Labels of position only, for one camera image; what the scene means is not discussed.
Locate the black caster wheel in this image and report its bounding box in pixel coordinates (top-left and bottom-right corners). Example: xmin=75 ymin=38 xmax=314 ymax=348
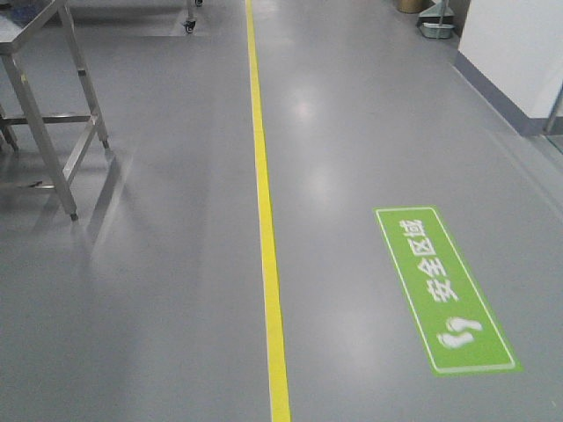
xmin=182 ymin=19 xmax=196 ymax=34

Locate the green floor safety sign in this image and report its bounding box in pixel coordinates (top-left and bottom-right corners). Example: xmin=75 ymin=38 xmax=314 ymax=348
xmin=374 ymin=206 xmax=522 ymax=376

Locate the stainless steel work table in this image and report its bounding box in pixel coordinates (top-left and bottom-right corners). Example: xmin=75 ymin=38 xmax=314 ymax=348
xmin=0 ymin=0 xmax=111 ymax=222

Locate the grey dustpan with handle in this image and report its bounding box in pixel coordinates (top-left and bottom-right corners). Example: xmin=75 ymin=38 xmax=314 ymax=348
xmin=416 ymin=0 xmax=455 ymax=40

